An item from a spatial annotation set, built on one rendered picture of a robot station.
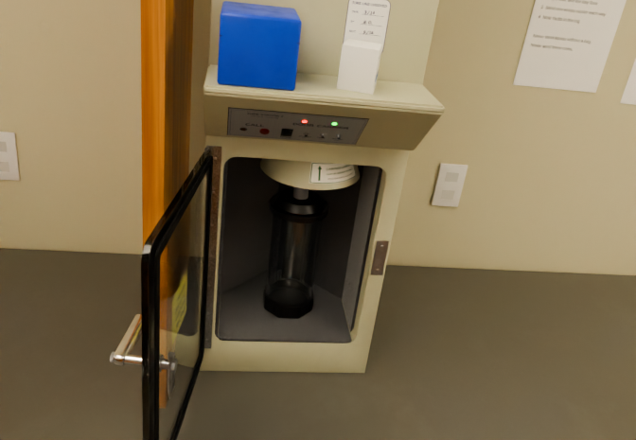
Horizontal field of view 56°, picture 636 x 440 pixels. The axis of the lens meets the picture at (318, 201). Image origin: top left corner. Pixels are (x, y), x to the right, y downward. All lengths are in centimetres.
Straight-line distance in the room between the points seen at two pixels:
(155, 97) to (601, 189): 121
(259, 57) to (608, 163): 110
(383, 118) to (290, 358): 52
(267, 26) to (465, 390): 78
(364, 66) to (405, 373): 64
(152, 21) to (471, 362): 90
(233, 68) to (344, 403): 64
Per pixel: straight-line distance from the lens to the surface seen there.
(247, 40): 76
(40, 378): 118
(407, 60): 91
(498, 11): 141
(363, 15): 88
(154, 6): 78
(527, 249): 169
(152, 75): 80
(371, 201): 103
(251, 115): 82
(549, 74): 150
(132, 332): 82
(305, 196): 107
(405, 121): 84
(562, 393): 131
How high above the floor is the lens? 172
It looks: 26 degrees down
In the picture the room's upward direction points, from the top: 8 degrees clockwise
